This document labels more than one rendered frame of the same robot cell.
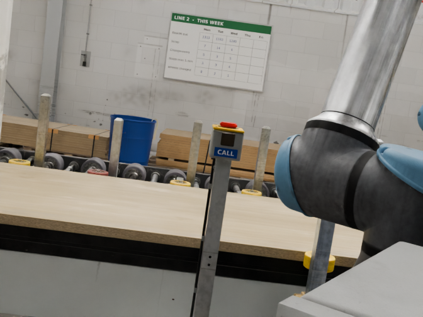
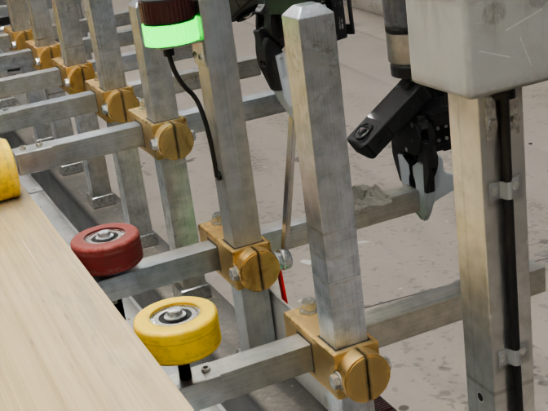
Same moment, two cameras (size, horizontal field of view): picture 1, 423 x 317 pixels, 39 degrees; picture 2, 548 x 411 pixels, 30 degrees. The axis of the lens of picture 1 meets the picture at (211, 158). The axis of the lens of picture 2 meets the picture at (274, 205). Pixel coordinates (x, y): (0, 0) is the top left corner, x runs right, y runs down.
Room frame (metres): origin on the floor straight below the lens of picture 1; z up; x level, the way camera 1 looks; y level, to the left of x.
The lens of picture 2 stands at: (1.71, 0.54, 1.32)
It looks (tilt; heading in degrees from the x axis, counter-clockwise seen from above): 20 degrees down; 252
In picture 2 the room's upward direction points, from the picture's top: 8 degrees counter-clockwise
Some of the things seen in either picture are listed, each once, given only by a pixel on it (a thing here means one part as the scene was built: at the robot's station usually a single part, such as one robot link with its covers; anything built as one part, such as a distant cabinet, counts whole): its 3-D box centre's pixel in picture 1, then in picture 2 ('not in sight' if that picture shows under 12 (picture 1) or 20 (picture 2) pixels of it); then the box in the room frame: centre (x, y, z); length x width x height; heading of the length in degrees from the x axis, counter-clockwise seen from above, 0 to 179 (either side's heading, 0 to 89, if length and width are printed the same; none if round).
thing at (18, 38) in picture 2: not in sight; (21, 39); (1.47, -1.81, 0.95); 0.13 x 0.06 x 0.05; 93
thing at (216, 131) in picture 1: (225, 143); (481, 33); (1.37, -0.03, 1.18); 0.07 x 0.07 x 0.08; 3
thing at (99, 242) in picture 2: not in sight; (112, 276); (1.55, -0.57, 0.85); 0.08 x 0.08 x 0.11
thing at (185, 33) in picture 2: not in sight; (170, 31); (1.45, -0.53, 1.13); 0.06 x 0.06 x 0.02
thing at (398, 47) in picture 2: not in sight; (415, 45); (1.12, -0.60, 1.04); 0.08 x 0.08 x 0.05
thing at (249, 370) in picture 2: not in sight; (366, 333); (1.34, -0.33, 0.82); 0.43 x 0.03 x 0.04; 3
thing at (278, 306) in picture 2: not in sight; (284, 333); (1.37, -0.51, 0.75); 0.26 x 0.01 x 0.10; 93
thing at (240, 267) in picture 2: not in sight; (236, 254); (1.40, -0.56, 0.85); 0.13 x 0.06 x 0.05; 93
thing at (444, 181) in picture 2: not in sight; (438, 187); (1.11, -0.58, 0.86); 0.06 x 0.03 x 0.09; 3
